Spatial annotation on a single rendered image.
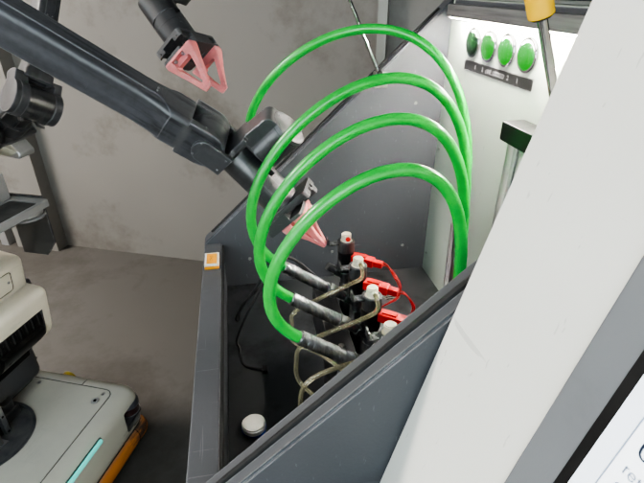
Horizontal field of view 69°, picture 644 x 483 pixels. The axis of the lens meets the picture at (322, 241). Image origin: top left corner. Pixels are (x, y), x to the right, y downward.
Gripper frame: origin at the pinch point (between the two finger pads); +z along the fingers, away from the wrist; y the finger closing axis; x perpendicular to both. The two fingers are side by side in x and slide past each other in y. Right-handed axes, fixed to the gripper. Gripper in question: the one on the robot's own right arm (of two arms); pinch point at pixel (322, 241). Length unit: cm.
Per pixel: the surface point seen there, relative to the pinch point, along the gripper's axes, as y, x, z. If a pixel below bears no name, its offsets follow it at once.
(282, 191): 8.7, -18.6, -13.9
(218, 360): -21.7, -12.9, 0.8
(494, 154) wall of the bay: 29.1, 14.3, 11.7
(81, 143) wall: -136, 179, -75
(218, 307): -24.4, 0.9, -2.2
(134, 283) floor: -159, 145, -2
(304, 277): -2.0, -9.9, -0.5
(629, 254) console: 31, -44, -3
